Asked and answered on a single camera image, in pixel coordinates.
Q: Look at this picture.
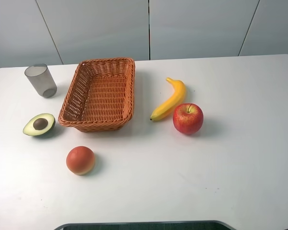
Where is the yellow banana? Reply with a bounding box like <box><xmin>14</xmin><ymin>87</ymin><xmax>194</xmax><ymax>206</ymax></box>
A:
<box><xmin>150</xmin><ymin>78</ymin><xmax>187</xmax><ymax>122</ymax></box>

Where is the brown wicker basket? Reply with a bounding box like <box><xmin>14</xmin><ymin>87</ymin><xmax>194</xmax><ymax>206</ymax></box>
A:
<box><xmin>58</xmin><ymin>57</ymin><xmax>135</xmax><ymax>132</ymax></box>

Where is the red apple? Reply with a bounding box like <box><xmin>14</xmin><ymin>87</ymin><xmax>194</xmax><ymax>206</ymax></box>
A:
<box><xmin>173</xmin><ymin>103</ymin><xmax>204</xmax><ymax>135</ymax></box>

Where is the orange-red round fruit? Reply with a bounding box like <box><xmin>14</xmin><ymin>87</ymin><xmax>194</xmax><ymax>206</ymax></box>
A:
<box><xmin>66</xmin><ymin>146</ymin><xmax>96</xmax><ymax>175</ymax></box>

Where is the halved avocado with pit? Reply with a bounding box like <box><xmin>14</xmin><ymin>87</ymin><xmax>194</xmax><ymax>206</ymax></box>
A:
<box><xmin>23</xmin><ymin>113</ymin><xmax>56</xmax><ymax>137</ymax></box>

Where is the grey translucent plastic cup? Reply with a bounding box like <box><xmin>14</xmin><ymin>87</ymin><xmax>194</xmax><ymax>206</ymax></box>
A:
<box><xmin>24</xmin><ymin>64</ymin><xmax>57</xmax><ymax>98</ymax></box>

